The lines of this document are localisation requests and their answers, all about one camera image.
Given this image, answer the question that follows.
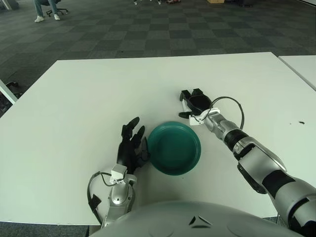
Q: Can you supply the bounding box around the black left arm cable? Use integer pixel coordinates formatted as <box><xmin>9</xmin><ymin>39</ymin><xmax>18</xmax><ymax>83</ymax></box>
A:
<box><xmin>86</xmin><ymin>171</ymin><xmax>112</xmax><ymax>223</ymax></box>

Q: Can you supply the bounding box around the grey robot torso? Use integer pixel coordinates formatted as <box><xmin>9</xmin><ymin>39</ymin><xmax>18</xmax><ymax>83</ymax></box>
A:
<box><xmin>88</xmin><ymin>200</ymin><xmax>297</xmax><ymax>237</ymax></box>

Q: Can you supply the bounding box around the person in jeans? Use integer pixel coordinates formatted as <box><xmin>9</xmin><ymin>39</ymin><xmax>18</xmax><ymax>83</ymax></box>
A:
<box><xmin>34</xmin><ymin>0</ymin><xmax>61</xmax><ymax>23</ymax></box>

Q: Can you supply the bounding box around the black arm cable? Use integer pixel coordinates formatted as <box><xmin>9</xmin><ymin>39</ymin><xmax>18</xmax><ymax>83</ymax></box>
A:
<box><xmin>86</xmin><ymin>171</ymin><xmax>112</xmax><ymax>223</ymax></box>
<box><xmin>211</xmin><ymin>96</ymin><xmax>245</xmax><ymax>129</ymax></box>

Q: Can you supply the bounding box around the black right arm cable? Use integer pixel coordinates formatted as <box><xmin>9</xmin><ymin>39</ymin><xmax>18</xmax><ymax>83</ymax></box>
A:
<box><xmin>211</xmin><ymin>96</ymin><xmax>245</xmax><ymax>129</ymax></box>

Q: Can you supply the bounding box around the black office chair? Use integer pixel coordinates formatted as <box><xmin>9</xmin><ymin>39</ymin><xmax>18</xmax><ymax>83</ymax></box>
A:
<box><xmin>40</xmin><ymin>0</ymin><xmax>69</xmax><ymax>17</ymax></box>

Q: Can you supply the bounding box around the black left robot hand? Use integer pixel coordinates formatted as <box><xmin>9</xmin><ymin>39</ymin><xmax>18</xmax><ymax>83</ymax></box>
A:
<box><xmin>116</xmin><ymin>117</ymin><xmax>151</xmax><ymax>175</ymax></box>

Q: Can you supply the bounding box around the white table with grey edge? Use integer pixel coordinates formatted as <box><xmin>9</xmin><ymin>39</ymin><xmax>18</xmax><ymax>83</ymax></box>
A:
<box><xmin>0</xmin><ymin>80</ymin><xmax>18</xmax><ymax>106</ymax></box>

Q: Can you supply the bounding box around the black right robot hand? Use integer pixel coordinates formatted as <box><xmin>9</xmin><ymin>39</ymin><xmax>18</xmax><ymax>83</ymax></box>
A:
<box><xmin>178</xmin><ymin>88</ymin><xmax>213</xmax><ymax>119</ymax></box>

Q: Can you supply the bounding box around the white side table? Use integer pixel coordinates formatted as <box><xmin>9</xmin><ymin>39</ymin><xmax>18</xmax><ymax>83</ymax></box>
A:
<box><xmin>278</xmin><ymin>55</ymin><xmax>316</xmax><ymax>91</ymax></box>

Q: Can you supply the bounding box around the green round plate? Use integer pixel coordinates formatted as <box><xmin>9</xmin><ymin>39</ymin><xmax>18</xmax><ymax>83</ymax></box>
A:
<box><xmin>147</xmin><ymin>120</ymin><xmax>202</xmax><ymax>176</ymax></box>

